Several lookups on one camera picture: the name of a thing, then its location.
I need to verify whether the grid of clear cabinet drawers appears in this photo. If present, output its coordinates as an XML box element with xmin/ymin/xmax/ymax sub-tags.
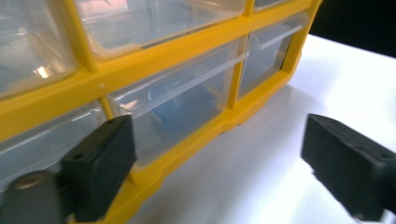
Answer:
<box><xmin>0</xmin><ymin>0</ymin><xmax>310</xmax><ymax>194</ymax></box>

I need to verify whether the small blue box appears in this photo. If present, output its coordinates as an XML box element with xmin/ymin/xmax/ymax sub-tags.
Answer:
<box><xmin>148</xmin><ymin>81</ymin><xmax>218</xmax><ymax>131</ymax></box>

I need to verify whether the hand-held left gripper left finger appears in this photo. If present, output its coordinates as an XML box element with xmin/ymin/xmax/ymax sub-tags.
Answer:
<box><xmin>60</xmin><ymin>115</ymin><xmax>137</xmax><ymax>223</ymax></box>

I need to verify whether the transparent plastic drawer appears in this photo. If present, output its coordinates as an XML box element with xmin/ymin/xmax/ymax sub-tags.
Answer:
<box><xmin>108</xmin><ymin>35</ymin><xmax>250</xmax><ymax>169</ymax></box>

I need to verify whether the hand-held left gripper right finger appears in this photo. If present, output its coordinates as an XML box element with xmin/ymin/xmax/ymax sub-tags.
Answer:
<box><xmin>300</xmin><ymin>113</ymin><xmax>396</xmax><ymax>223</ymax></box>

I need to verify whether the yellow black drawer cabinet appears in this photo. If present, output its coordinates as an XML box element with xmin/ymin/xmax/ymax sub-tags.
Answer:
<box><xmin>0</xmin><ymin>0</ymin><xmax>323</xmax><ymax>224</ymax></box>

